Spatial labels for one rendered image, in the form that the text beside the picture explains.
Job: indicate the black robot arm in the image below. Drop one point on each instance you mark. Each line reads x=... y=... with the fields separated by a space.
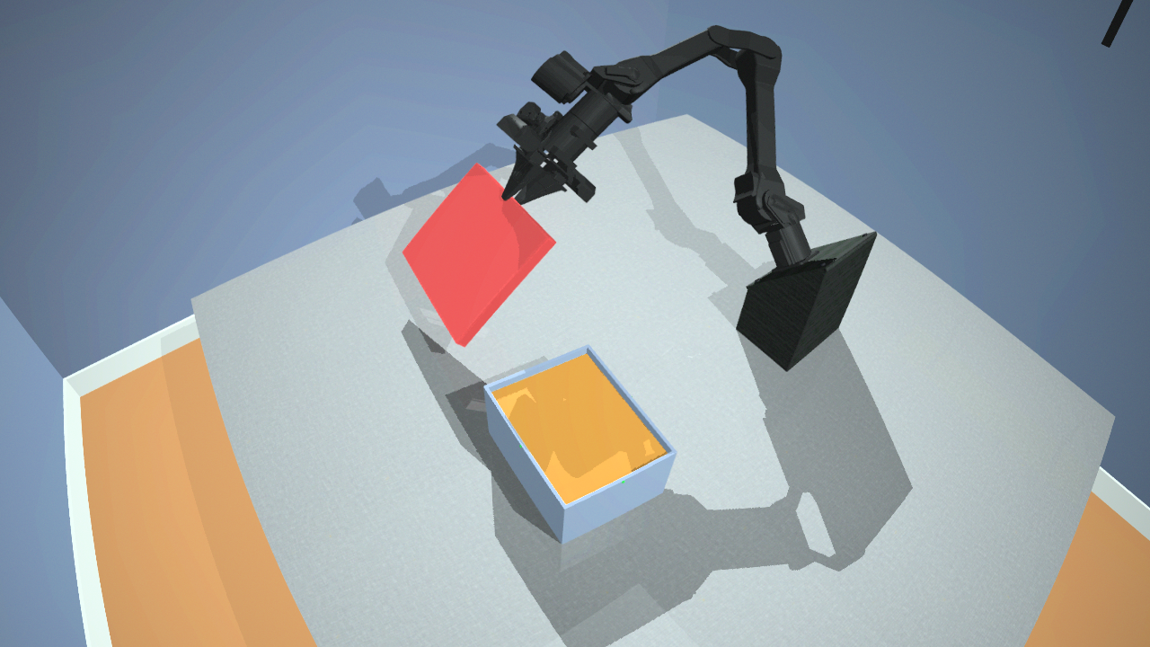
x=611 y=90

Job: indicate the red box lid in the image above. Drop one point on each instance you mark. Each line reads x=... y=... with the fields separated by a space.
x=473 y=252

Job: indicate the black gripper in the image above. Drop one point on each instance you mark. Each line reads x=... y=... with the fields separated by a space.
x=565 y=142

